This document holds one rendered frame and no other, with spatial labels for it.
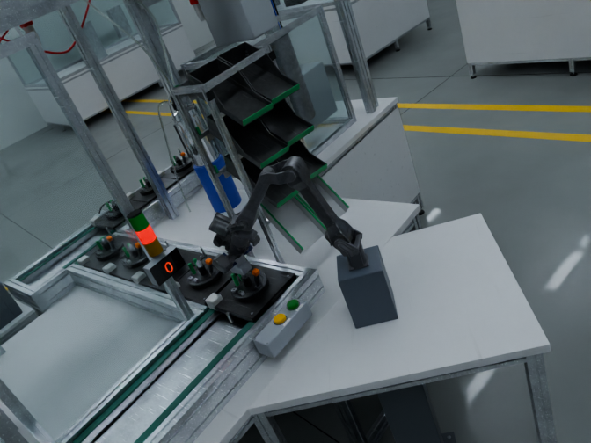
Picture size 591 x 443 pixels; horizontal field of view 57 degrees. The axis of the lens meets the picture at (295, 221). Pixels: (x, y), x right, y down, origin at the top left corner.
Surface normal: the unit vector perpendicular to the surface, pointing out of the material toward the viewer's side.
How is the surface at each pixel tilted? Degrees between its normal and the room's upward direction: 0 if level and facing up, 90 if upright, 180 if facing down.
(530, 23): 90
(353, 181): 90
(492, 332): 0
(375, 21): 90
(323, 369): 0
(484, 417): 0
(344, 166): 90
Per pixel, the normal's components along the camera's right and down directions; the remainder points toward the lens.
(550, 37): -0.69, 0.55
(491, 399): -0.33, -0.82
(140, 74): 0.65, 0.18
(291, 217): 0.21, -0.44
